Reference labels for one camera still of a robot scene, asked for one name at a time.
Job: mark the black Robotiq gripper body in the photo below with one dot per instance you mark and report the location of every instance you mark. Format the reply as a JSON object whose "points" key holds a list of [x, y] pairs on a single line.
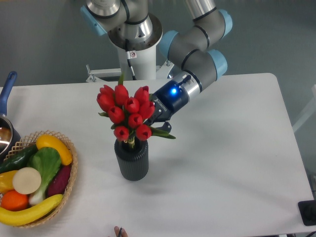
{"points": [[173, 96]]}

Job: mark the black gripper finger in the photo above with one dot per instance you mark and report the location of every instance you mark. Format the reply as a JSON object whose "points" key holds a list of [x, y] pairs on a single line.
{"points": [[165, 128]]}

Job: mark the red tulip bouquet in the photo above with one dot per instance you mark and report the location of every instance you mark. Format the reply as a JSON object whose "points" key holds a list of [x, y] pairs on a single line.
{"points": [[129, 113]]}

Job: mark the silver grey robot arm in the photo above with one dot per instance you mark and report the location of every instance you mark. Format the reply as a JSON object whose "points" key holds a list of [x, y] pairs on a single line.
{"points": [[137, 35]]}

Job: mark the dark grey ribbed vase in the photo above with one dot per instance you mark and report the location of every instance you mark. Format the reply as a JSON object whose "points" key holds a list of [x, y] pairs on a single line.
{"points": [[133, 164]]}

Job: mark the bare human hand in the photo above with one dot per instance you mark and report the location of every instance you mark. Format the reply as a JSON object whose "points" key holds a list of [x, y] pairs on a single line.
{"points": [[124, 233]]}

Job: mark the purple sweet potato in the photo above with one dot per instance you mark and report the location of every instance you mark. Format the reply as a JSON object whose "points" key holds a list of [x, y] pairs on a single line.
{"points": [[60, 181]]}

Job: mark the green bok choy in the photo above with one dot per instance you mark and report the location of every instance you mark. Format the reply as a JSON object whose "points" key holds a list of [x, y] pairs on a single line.
{"points": [[47, 162]]}

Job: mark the woven wicker basket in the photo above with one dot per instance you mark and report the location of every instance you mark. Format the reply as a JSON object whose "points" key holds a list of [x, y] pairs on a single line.
{"points": [[30, 140]]}

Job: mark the dark green cucumber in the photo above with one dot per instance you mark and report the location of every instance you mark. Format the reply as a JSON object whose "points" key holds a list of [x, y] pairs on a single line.
{"points": [[19, 160]]}

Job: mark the black device at edge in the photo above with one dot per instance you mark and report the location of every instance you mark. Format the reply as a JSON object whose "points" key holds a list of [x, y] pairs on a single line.
{"points": [[308, 212]]}

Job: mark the yellow bell pepper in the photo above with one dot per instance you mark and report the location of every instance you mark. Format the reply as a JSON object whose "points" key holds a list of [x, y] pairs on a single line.
{"points": [[6, 179]]}

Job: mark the orange fruit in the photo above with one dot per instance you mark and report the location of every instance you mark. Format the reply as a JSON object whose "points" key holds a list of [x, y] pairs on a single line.
{"points": [[14, 201]]}

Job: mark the yellow banana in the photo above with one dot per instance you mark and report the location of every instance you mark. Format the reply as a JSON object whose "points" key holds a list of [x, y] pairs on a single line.
{"points": [[32, 214]]}

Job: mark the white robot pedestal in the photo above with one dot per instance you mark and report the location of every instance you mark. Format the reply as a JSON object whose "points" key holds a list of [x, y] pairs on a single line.
{"points": [[142, 63]]}

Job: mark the white frame leg right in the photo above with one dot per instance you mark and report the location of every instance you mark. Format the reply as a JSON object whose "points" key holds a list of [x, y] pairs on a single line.
{"points": [[306, 112]]}

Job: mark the blue handled steel pot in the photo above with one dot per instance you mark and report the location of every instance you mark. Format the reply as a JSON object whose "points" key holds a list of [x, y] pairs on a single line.
{"points": [[8, 135]]}

